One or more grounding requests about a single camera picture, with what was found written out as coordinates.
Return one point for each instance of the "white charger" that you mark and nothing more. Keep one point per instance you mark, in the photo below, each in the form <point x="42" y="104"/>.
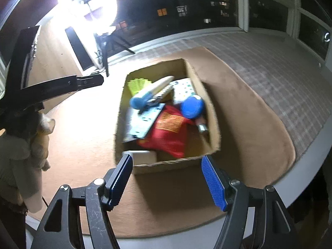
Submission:
<point x="142" y="157"/>

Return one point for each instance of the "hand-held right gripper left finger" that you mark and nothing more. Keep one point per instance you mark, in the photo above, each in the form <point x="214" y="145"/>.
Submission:
<point x="119" y="184"/>

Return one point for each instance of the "peach mat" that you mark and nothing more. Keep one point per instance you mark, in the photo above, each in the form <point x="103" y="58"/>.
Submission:
<point x="246" y="134"/>

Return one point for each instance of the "patterned tissue pack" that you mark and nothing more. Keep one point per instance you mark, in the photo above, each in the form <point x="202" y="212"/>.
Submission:
<point x="184" y="88"/>

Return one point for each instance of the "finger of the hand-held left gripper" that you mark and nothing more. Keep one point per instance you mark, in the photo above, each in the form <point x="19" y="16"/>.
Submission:
<point x="77" y="81"/>

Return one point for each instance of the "blue phone stand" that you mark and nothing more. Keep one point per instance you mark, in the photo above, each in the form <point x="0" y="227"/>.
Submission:
<point x="145" y="119"/>

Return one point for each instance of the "black tripod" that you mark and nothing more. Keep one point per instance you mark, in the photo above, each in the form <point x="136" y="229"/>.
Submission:
<point x="106" y="57"/>

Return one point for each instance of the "light wooden cabinet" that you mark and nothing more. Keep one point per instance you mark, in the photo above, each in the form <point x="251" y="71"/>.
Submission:
<point x="57" y="57"/>

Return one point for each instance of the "yellow shuttlecock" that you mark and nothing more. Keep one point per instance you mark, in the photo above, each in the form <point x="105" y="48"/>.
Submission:
<point x="137" y="85"/>

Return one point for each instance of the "patterned white tube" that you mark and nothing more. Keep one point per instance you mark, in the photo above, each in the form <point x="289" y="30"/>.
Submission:
<point x="163" y="93"/>

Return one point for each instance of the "cardboard box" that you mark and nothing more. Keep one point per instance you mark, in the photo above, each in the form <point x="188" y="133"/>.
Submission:
<point x="166" y="167"/>

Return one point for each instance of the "white lotion bottle blue cap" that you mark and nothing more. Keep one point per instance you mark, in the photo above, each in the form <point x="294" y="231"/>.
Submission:
<point x="153" y="90"/>

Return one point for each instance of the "person's left hand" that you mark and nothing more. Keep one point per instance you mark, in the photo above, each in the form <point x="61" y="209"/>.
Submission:
<point x="42" y="145"/>

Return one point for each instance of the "plaid bed sheet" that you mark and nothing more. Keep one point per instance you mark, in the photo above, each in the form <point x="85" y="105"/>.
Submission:
<point x="272" y="70"/>

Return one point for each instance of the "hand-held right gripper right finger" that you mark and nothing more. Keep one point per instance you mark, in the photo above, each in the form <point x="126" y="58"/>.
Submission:
<point x="215" y="184"/>

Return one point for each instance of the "red bag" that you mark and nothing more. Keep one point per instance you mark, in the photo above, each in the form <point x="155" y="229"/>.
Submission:
<point x="171" y="134"/>

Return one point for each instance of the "blue round disc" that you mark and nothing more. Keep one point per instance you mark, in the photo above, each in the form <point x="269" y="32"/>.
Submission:
<point x="193" y="107"/>

